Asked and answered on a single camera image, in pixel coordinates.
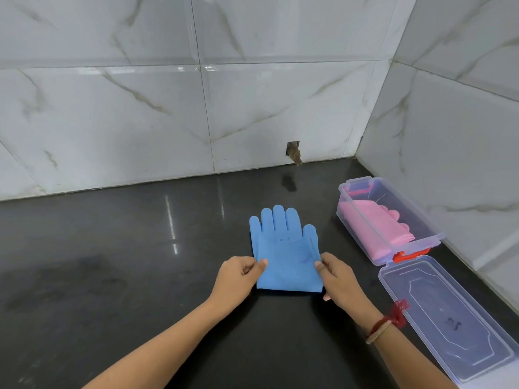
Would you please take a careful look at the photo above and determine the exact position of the beige bangle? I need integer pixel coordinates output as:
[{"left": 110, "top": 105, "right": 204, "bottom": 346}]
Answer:
[{"left": 366, "top": 320, "right": 393, "bottom": 345}]

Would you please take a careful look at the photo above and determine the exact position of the person's left forearm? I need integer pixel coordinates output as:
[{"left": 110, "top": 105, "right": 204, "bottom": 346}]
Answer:
[{"left": 81, "top": 299, "right": 228, "bottom": 389}]

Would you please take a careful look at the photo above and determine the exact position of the person's left hand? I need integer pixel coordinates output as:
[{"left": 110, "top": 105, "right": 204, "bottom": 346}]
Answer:
[{"left": 206, "top": 256, "right": 268, "bottom": 313}]

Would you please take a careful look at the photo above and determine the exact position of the clear plastic storage box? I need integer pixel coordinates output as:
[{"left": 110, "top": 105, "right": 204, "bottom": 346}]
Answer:
[{"left": 337, "top": 176, "right": 446, "bottom": 267}]

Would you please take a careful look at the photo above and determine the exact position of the person's right hand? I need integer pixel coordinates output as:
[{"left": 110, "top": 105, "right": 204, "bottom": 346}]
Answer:
[{"left": 315, "top": 253, "right": 379, "bottom": 317}]

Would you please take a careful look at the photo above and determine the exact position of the red box latch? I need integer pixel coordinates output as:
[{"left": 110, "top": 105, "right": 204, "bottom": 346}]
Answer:
[{"left": 392, "top": 248, "right": 431, "bottom": 263}]

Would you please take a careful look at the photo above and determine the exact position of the red thread bracelet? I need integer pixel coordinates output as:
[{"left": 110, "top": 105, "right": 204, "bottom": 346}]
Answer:
[{"left": 369, "top": 300, "right": 410, "bottom": 336}]

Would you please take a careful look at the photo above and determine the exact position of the blue rubber glove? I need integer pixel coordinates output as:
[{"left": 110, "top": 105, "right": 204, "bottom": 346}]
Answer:
[{"left": 249, "top": 205, "right": 324, "bottom": 293}]

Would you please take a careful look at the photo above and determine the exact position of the clear plastic box lid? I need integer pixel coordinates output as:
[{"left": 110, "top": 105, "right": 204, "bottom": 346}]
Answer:
[{"left": 378, "top": 255, "right": 519, "bottom": 386}]

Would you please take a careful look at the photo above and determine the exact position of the person's right forearm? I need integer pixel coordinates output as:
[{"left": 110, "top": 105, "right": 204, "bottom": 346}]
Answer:
[{"left": 359, "top": 306, "right": 459, "bottom": 389}]

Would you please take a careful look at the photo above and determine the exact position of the pink rubber glove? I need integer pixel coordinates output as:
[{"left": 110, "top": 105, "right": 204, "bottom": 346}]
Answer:
[{"left": 339, "top": 199, "right": 416, "bottom": 258}]

